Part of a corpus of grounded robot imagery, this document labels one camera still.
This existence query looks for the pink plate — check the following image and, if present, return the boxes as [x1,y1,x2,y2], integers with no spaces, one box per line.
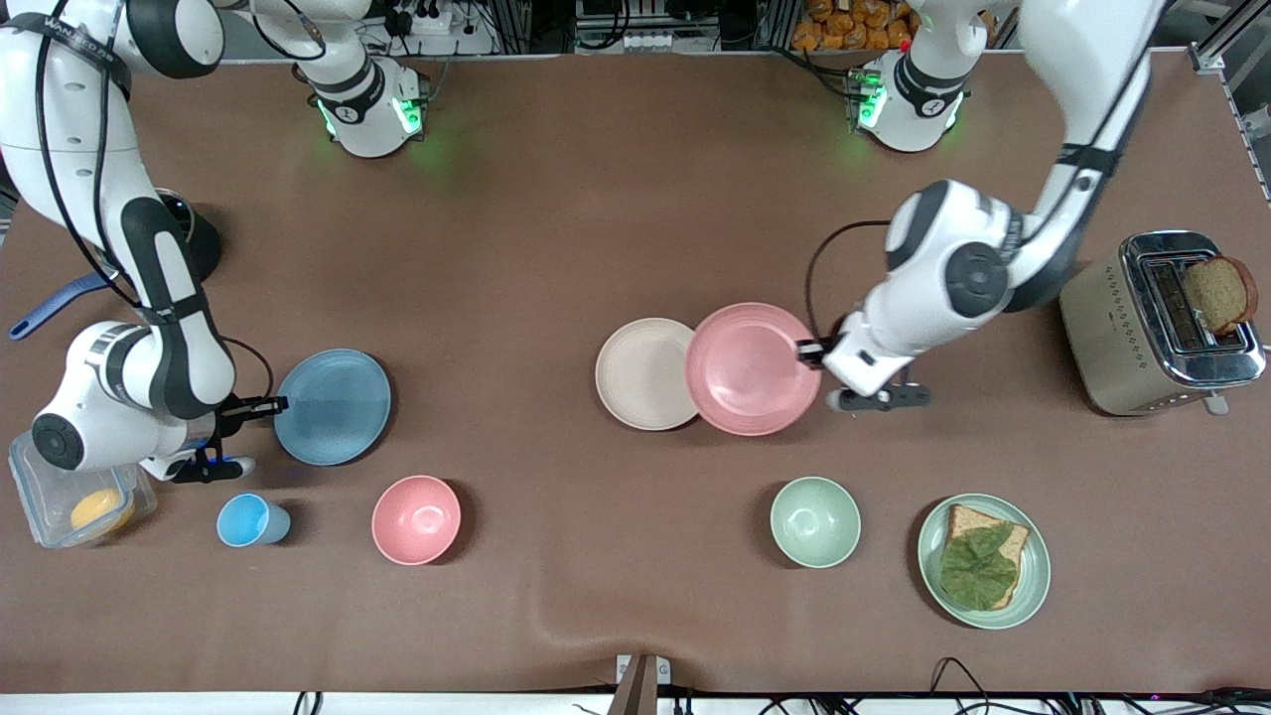
[685,302,823,437]

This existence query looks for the blue plate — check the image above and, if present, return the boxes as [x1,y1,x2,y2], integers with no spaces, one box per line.
[273,349,392,467]

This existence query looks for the blue cup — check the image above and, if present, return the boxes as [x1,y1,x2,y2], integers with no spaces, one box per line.
[216,494,292,548]

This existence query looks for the orange food piece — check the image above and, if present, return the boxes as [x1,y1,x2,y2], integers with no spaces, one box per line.
[70,487,136,533]

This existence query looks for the light green bowl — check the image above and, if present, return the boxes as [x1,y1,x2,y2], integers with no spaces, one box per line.
[771,477,862,569]

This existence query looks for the beige plate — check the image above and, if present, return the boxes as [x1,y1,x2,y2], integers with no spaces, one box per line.
[595,318,701,432]

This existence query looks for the clear plastic container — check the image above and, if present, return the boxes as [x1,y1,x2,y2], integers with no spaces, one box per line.
[8,427,158,549]

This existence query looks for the pink bowl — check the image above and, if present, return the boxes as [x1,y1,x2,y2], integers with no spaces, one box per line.
[371,476,463,567]

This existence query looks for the beige and chrome toaster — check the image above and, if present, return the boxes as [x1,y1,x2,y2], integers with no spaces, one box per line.
[1059,230,1268,418]

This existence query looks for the brown bread slice with lettuce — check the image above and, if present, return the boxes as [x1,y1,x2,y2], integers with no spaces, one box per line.
[940,504,1031,611]

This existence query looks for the green lettuce leaf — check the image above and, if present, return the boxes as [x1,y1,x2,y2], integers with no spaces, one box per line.
[939,523,1021,611]

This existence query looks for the light green plate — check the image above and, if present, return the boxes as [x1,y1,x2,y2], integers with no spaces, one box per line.
[917,494,1052,631]

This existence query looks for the orange snack bags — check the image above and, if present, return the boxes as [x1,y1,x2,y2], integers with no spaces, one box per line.
[791,0,919,53]

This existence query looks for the brown toast slice in toaster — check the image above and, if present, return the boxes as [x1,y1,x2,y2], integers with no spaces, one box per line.
[1182,256,1259,337]

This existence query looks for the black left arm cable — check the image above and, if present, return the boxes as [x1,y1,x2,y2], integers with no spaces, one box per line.
[804,219,895,344]

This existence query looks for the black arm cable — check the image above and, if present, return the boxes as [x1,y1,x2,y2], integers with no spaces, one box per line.
[33,15,135,309]
[804,219,895,344]

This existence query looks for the blue handled utensil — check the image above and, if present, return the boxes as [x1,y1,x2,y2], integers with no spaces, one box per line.
[8,272,112,342]

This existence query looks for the black cable loop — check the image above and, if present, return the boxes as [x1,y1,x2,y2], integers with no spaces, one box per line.
[928,656,1004,715]

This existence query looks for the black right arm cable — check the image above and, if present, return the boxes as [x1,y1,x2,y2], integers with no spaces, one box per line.
[33,15,135,309]

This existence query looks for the aluminium frame profile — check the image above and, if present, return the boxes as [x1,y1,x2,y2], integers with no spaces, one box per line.
[1192,0,1271,205]

